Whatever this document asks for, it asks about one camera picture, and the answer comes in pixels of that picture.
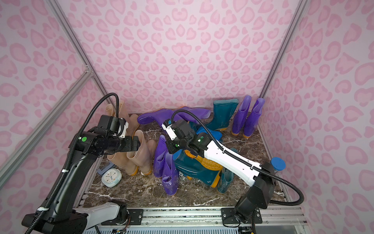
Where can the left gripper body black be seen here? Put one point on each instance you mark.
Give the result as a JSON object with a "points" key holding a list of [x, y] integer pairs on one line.
{"points": [[134, 143]]}

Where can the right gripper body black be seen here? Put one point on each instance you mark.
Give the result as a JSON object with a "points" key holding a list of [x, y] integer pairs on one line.
{"points": [[172, 146]]}

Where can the beige rain boot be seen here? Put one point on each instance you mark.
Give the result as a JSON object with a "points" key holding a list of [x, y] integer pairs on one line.
{"points": [[130, 119], [110, 110], [121, 160], [143, 157]]}

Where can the purple rain boot small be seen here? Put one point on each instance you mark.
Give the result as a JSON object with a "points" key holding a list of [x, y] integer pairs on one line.
{"points": [[241, 115], [253, 119]]}

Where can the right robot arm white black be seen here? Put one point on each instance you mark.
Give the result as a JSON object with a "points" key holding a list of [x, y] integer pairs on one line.
{"points": [[261, 186]]}

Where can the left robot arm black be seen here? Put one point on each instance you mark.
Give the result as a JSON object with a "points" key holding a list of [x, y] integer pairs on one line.
{"points": [[57, 214]]}

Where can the blue rain boot yellow sole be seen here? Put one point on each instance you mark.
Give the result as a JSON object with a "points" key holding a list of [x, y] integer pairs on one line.
{"points": [[216, 134]]}

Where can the purple rain boot front left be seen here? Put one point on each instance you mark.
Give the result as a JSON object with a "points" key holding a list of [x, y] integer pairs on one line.
{"points": [[159, 156]]}

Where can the teal rain boot upright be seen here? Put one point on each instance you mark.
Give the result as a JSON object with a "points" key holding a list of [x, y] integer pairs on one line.
{"points": [[223, 110]]}

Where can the teal rain boot front right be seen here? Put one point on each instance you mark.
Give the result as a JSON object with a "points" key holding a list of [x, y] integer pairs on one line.
{"points": [[225, 181]]}

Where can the purple rain boot front right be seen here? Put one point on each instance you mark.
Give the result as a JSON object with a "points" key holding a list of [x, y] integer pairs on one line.
{"points": [[170, 175]]}

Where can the large teal boot yellow sole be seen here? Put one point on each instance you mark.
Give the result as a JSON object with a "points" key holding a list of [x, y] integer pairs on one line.
{"points": [[205, 170]]}

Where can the large purple boot lying back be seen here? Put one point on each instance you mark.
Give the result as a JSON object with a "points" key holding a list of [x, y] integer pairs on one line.
{"points": [[201, 113]]}

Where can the small white alarm clock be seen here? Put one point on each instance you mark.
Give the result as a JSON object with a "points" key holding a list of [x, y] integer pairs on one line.
{"points": [[111, 178]]}

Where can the blue cap water bottle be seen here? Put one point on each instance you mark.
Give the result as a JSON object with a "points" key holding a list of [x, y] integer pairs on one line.
{"points": [[278, 164]]}

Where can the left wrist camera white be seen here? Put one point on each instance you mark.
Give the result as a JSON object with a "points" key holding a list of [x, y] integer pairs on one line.
{"points": [[123, 125]]}

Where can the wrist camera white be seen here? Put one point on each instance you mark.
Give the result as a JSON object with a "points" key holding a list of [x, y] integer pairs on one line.
{"points": [[167, 126], [123, 125]]}

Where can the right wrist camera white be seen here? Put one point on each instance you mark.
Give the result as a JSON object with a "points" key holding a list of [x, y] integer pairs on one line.
{"points": [[167, 126]]}

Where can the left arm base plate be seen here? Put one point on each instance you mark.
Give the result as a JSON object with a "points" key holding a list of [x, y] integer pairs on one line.
{"points": [[131, 216]]}

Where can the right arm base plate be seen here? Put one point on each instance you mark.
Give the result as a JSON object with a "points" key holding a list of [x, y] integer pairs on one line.
{"points": [[231, 217]]}

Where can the aluminium front rail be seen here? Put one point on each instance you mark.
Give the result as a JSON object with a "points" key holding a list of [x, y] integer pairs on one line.
{"points": [[207, 220]]}

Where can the right aluminium frame post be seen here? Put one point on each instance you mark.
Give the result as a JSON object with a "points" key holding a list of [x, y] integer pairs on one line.
{"points": [[300, 11]]}

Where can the left aluminium frame strut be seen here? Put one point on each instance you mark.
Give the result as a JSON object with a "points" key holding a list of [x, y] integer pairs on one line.
{"points": [[27, 145]]}

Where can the left back aluminium post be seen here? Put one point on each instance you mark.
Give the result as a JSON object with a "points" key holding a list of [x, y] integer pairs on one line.
{"points": [[74, 40]]}

